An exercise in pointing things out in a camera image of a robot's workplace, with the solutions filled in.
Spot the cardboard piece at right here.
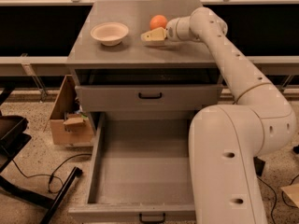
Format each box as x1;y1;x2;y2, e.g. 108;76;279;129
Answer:
281;184;299;208

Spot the black chair base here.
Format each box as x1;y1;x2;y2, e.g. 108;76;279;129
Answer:
0;91;91;224

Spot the closed grey upper drawer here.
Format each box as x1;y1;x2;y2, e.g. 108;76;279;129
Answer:
76;85;221;112

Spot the beige paper bowl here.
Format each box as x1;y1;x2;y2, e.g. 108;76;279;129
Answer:
91;22;129;47

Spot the black cable on left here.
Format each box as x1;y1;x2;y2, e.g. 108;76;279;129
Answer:
11;152;93;194

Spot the black power adapter with cable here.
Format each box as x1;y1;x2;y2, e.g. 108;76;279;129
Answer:
253;157;278;224

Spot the open cardboard box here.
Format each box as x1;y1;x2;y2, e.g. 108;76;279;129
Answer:
50;76;93;146

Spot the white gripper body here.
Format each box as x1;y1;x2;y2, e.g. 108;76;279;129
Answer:
166;17;191;42

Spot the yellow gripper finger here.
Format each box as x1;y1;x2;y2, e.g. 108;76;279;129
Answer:
141;27;166;42

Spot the orange fruit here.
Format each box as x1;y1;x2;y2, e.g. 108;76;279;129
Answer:
149;15;168;30

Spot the grey drawer cabinet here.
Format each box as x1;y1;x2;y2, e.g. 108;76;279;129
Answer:
67;0;221;127

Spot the grey railing frame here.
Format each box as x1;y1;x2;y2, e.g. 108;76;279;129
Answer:
0;0;299;103

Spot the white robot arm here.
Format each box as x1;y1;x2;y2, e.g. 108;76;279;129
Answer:
141;7;297;224

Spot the open grey drawer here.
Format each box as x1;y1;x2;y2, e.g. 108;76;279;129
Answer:
69;112;195;224

